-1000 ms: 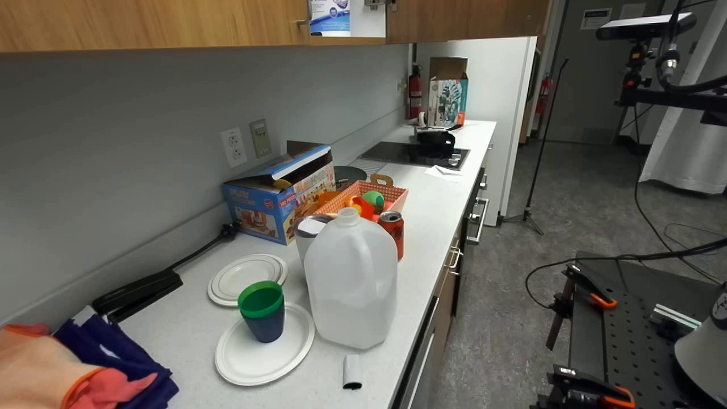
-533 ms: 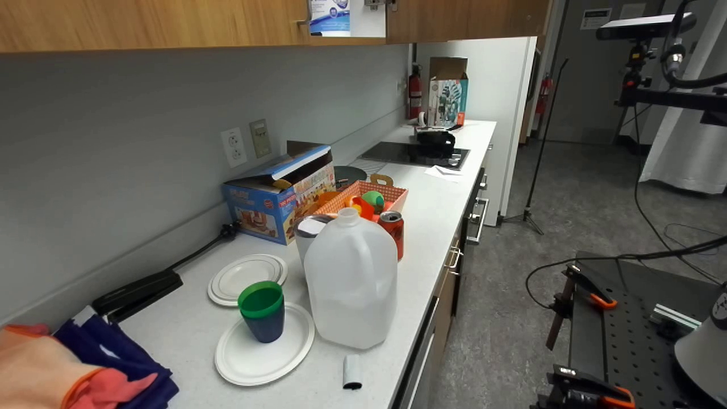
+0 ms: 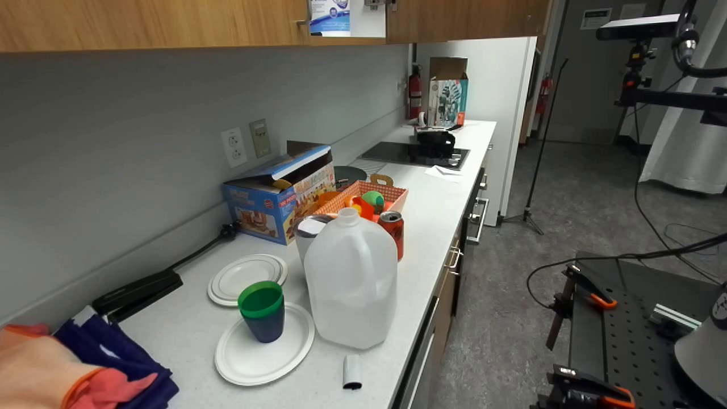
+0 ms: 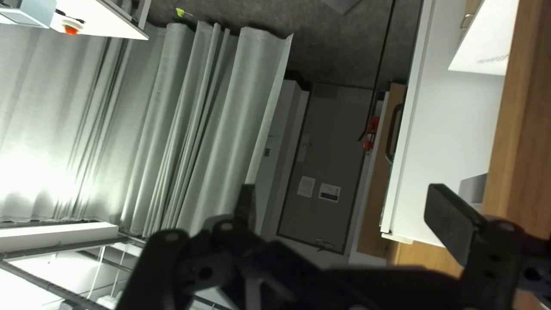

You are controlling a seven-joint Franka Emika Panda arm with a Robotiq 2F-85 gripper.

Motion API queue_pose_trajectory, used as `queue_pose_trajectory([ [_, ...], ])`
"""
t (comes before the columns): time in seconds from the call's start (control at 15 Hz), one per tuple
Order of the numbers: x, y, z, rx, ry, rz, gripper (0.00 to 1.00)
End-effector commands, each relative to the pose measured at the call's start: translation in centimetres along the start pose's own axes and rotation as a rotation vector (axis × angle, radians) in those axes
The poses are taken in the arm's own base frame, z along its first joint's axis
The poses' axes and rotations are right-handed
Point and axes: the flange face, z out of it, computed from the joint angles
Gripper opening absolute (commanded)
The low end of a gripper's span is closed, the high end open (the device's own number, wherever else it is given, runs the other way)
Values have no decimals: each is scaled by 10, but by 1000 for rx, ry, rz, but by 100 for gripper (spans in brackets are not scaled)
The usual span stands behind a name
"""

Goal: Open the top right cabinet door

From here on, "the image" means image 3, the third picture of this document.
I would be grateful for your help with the silver metal rail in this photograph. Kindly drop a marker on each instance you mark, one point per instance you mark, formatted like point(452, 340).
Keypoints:
point(676, 317)

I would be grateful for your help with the translucent plastic gallon jug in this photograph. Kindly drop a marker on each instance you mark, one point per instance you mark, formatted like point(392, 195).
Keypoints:
point(352, 287)

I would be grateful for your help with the orange checkered cardboard tray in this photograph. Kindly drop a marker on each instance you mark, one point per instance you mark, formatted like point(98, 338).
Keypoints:
point(338, 204)

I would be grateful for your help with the red soda can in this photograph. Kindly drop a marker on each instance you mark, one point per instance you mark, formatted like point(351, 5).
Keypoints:
point(392, 234)

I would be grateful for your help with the white wall outlet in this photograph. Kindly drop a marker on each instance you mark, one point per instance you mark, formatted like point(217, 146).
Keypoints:
point(235, 146)

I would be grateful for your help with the black perforated table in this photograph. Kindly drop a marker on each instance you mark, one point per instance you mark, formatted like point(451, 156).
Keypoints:
point(629, 341)

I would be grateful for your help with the green plastic cup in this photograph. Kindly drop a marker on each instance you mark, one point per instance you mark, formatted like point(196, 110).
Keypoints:
point(262, 299)

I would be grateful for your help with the dark blue cloth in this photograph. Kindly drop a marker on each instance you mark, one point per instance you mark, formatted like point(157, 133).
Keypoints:
point(114, 348)

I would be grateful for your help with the white paper towel pack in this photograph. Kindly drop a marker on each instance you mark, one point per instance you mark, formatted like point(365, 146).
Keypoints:
point(330, 17)

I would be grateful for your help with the beige wall switch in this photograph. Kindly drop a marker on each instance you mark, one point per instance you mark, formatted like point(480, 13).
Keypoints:
point(259, 138)

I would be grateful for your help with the blue play food box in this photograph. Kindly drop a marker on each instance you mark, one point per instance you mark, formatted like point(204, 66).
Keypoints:
point(273, 205)

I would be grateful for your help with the black bar camera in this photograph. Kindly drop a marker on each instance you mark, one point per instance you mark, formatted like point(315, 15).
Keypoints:
point(638, 25)

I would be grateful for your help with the cardboard box with blue print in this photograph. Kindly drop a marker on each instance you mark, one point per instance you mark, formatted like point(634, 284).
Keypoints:
point(448, 91)

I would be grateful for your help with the small white plate stack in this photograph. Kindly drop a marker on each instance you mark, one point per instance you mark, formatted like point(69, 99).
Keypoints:
point(246, 278)

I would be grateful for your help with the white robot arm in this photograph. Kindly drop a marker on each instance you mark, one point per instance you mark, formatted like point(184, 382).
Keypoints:
point(706, 355)

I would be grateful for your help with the thin black tripod pole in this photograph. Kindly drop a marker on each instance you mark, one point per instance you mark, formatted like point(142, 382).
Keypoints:
point(546, 145)

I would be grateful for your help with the red toy block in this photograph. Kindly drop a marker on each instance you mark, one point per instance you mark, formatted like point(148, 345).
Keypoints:
point(365, 211)

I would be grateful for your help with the black camera stand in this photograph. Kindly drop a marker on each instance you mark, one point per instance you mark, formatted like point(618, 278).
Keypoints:
point(633, 95)

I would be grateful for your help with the white paper scrap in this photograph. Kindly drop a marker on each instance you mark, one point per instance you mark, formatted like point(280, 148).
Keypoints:
point(442, 172)

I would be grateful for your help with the black cooking pot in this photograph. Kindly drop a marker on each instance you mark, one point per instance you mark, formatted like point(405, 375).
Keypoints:
point(434, 142)

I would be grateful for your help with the white curtain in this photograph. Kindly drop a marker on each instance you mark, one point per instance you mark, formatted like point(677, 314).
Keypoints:
point(683, 152)

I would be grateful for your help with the black stapler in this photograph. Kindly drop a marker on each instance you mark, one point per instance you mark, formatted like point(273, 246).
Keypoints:
point(138, 295)

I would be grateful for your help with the grey round pan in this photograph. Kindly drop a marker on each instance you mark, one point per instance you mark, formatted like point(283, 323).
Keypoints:
point(351, 177)

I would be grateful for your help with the red fire extinguisher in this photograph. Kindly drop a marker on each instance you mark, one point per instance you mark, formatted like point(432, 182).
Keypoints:
point(543, 99)
point(414, 95)

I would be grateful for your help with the flat cooktop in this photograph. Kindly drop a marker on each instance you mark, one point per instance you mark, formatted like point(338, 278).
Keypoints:
point(413, 156)

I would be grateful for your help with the grey door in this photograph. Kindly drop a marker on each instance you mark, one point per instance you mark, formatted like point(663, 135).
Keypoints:
point(583, 77)

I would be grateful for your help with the blue plastic cup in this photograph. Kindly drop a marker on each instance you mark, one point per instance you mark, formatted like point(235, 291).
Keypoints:
point(265, 331)

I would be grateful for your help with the large white plate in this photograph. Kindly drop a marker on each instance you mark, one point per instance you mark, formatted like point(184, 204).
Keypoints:
point(258, 365)

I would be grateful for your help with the green toy ball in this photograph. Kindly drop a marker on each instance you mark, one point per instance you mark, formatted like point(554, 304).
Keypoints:
point(373, 198)

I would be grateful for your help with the black dishwasher front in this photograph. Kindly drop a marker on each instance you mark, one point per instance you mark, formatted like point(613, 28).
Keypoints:
point(423, 365)

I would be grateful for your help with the white door sign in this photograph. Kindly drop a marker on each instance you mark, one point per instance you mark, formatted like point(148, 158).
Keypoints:
point(596, 20)

